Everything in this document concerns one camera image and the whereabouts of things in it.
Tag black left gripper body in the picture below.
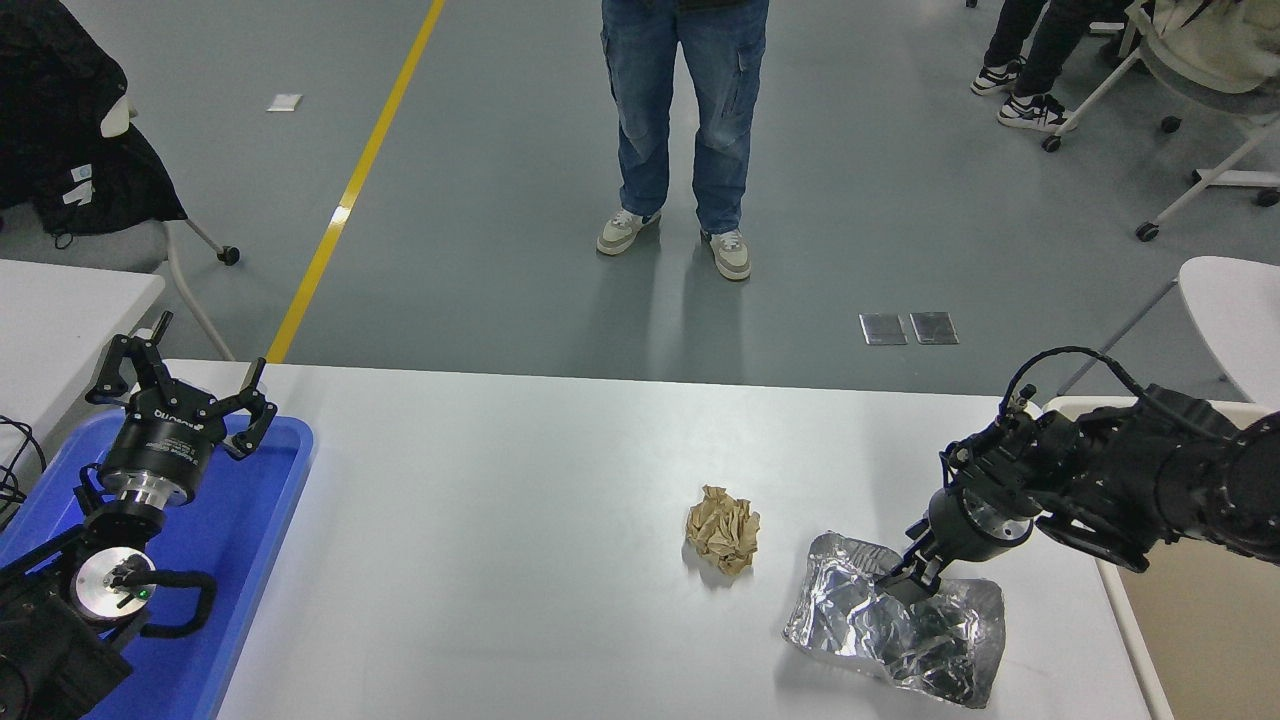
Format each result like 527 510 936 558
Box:
100 392 219 491

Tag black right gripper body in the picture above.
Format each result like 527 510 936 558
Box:
925 488 1016 567

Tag silver foil tray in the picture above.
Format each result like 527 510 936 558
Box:
783 532 1006 709

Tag tan paper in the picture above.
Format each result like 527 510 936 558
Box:
686 486 762 577

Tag white side table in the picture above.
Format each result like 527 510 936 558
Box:
0 260 166 471

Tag blue plastic tray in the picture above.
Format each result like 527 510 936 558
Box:
0 410 317 720

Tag yellow floor tape line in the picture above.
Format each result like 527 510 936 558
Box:
266 0 447 364

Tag black jacket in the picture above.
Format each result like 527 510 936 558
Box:
0 0 188 249

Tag large pale bin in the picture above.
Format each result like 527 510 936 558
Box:
1042 396 1280 720

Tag person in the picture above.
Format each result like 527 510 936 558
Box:
970 0 1111 133
597 0 771 282

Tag grey white-legged wheeled chair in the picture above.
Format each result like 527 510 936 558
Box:
1040 0 1280 243

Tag white wheeled chair base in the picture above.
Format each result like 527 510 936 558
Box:
1085 0 1146 56

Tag cream coat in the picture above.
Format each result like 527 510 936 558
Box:
1150 0 1280 96

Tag black cable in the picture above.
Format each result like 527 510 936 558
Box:
0 415 48 531

